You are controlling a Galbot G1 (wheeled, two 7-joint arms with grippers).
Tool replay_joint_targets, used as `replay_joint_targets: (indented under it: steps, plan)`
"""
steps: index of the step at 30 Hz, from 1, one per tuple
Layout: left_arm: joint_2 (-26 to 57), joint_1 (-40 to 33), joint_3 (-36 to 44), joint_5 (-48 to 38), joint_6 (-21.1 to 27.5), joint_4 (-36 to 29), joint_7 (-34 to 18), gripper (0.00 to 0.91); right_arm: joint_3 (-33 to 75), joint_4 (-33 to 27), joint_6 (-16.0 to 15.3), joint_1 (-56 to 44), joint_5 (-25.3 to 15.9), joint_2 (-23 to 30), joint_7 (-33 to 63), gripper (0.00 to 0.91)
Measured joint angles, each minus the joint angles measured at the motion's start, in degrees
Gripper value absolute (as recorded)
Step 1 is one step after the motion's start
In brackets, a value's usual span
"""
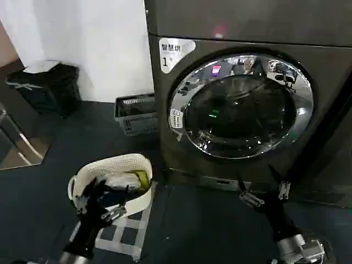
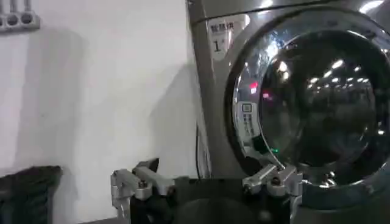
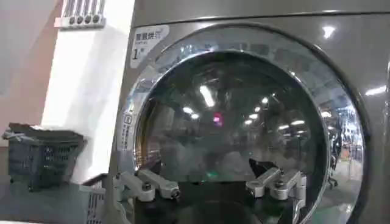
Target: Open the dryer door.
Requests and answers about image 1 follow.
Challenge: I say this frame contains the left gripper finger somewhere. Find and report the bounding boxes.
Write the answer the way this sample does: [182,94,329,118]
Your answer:
[100,184,130,221]
[74,178,100,215]

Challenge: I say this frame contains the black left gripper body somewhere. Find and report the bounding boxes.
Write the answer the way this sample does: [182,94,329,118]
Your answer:
[63,195,111,256]

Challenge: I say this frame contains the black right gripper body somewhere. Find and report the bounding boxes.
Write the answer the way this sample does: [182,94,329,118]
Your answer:
[259,196,304,243]

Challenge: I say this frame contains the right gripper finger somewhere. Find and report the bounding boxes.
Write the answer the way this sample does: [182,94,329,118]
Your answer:
[236,172,265,207]
[268,163,292,199]

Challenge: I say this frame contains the blue cloth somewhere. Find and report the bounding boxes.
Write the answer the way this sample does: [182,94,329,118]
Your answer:
[101,191,125,205]

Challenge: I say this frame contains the white cloth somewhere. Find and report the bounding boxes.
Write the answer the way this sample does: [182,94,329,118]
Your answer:
[106,172,141,191]

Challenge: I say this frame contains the yellow-green cloth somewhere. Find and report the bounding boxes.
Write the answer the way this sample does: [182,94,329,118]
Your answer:
[125,169,152,191]

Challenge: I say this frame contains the white plastic laundry basket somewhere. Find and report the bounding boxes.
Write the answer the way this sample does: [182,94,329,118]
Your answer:
[67,153,155,221]

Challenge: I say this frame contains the grey dryer with round door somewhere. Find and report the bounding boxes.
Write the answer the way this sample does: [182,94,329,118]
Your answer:
[148,35,352,210]

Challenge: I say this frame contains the round glass dryer door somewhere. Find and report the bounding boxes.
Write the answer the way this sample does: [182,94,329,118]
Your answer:
[168,47,315,160]

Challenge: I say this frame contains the grey plastic crate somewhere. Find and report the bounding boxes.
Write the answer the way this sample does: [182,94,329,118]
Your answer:
[113,93,160,137]

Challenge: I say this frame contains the steel cabinet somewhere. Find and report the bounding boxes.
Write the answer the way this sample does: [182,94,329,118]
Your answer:
[0,79,53,170]

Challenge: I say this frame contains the black trash bin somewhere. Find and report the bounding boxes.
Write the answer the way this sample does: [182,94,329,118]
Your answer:
[5,63,82,119]

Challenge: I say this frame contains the white label sticker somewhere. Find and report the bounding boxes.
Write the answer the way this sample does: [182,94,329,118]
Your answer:
[158,37,197,74]

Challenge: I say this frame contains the grey stacked dryer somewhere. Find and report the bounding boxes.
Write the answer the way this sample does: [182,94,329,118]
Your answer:
[144,0,352,47]

